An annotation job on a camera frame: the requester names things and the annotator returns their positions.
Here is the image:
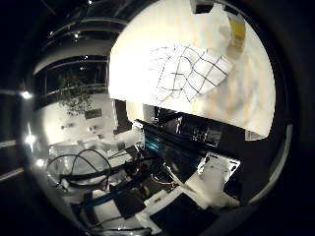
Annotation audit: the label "dark frame with teal lights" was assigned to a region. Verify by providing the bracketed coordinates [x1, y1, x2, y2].
[142, 126, 205, 165]

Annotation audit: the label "white cloth dark grid lines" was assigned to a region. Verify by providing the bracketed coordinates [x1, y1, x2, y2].
[148, 43, 234, 104]

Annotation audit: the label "black bar with teal stripe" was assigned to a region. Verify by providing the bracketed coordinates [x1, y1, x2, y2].
[70, 176, 153, 211]

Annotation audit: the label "white spray bottle yellow label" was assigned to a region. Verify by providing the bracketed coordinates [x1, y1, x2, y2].
[210, 3, 248, 62]

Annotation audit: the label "leafy indoor plant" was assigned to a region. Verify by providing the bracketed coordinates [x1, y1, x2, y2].
[58, 76, 95, 117]

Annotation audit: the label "black looped cable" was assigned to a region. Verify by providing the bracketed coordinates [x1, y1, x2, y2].
[45, 148, 114, 185]

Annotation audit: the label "dark wall screen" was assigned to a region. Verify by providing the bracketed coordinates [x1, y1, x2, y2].
[84, 108, 103, 120]

